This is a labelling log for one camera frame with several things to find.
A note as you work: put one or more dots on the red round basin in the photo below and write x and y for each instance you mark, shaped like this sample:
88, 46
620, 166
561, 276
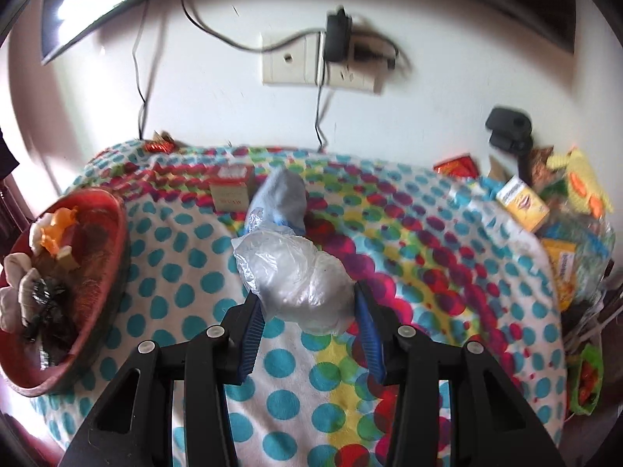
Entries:
104, 253

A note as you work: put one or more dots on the brown cardboard piece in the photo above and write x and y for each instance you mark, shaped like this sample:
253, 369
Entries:
499, 168

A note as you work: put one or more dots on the clear plastic bag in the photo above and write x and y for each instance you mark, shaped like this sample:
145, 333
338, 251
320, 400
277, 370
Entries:
292, 277

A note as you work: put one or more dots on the polka dot blanket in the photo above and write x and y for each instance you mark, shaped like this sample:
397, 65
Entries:
413, 233

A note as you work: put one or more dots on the white sock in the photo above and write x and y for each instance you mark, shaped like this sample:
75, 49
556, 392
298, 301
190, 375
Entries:
8, 309
35, 236
14, 265
29, 279

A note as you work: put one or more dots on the black webcam on stand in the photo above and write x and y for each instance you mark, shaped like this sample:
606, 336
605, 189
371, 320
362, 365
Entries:
506, 124

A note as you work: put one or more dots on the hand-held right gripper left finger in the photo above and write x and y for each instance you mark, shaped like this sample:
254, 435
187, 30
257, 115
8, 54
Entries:
251, 345

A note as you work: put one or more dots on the yellow knitted toy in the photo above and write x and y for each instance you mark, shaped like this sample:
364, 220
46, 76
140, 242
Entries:
581, 180

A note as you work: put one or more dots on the dark wooden furniture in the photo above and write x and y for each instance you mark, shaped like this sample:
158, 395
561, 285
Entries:
7, 155

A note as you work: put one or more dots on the orange plastic toy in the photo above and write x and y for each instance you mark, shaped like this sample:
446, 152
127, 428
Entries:
58, 226

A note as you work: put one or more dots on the green snack packet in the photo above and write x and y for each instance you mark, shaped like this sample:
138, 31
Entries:
586, 379

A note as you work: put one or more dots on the light blue sock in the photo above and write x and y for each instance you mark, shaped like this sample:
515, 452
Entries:
282, 194

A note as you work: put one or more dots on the brown snack packet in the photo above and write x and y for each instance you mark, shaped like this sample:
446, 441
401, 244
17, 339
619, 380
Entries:
541, 165

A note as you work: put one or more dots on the yellow carton box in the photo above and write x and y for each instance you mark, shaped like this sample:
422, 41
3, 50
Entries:
523, 204

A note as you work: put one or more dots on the white wall socket plate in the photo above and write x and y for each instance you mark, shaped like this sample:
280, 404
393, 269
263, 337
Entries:
292, 58

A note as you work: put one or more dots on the black plug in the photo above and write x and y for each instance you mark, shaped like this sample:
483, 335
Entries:
372, 54

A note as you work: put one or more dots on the black power adapter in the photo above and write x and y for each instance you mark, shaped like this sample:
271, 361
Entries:
337, 34

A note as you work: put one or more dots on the tan and red box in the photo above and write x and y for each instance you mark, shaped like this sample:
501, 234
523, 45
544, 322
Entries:
231, 189

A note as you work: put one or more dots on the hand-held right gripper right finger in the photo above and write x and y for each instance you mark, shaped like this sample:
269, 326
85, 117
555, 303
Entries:
370, 340

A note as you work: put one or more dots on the red candy wrapper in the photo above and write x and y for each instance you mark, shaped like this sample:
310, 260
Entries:
159, 145

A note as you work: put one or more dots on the red snack packet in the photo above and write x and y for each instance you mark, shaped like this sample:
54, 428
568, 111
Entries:
455, 167

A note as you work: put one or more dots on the black plastic bag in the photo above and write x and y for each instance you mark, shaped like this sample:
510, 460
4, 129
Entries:
46, 304

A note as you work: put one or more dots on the yellow snack packet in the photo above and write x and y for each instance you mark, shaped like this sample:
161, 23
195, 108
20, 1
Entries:
559, 267

